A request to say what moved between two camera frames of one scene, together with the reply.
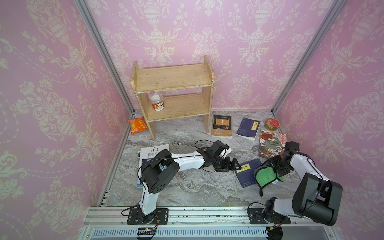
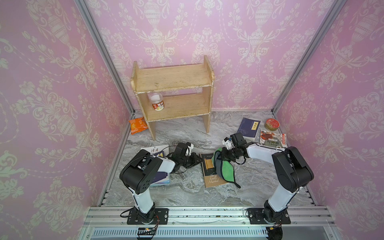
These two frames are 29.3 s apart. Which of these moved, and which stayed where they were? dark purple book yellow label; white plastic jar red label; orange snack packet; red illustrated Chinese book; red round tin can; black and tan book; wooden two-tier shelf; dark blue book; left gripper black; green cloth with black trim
Moved: dark blue book; black and tan book; green cloth with black trim; left gripper black
Stayed: wooden two-tier shelf; orange snack packet; white plastic jar red label; red round tin can; dark purple book yellow label; red illustrated Chinese book
